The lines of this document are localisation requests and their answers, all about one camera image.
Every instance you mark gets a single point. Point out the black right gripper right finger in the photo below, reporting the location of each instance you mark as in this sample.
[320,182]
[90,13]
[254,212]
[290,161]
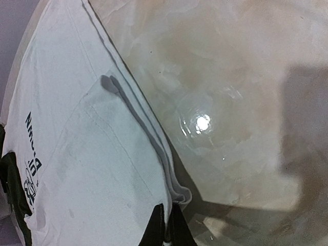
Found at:
[179,231]

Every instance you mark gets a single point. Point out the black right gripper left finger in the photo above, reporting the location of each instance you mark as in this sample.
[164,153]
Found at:
[155,230]

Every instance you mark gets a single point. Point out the white and green raglan shirt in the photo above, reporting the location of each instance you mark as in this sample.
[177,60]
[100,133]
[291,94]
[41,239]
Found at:
[84,159]

